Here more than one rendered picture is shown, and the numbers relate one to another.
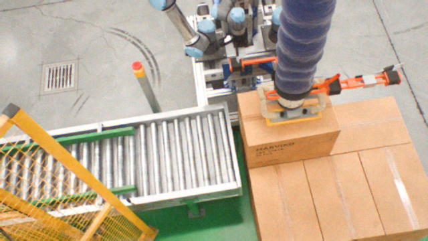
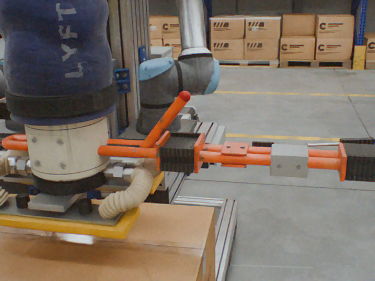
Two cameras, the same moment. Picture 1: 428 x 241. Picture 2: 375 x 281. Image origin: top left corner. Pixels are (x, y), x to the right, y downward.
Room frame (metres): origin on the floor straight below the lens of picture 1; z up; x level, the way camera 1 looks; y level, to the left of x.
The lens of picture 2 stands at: (0.34, -0.90, 1.51)
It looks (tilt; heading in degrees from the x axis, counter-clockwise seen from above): 20 degrees down; 11
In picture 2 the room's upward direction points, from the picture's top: 2 degrees counter-clockwise
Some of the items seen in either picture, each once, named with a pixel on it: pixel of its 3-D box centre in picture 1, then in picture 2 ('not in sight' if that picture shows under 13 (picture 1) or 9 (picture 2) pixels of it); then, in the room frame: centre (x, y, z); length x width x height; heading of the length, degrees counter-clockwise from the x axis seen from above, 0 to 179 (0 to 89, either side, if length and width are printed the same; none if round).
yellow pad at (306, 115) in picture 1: (293, 114); (54, 208); (1.08, -0.48, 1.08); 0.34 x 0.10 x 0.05; 88
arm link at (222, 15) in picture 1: (223, 11); not in sight; (1.52, -0.14, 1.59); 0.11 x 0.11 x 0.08; 54
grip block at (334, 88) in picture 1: (332, 86); (181, 151); (1.17, -0.73, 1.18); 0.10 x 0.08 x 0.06; 178
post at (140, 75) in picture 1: (153, 103); not in sight; (1.69, 0.47, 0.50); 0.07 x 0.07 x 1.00; 89
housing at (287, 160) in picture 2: (368, 81); (288, 160); (1.16, -0.95, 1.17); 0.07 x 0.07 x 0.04; 88
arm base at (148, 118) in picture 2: (279, 30); (158, 114); (1.73, -0.54, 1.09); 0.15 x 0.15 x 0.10
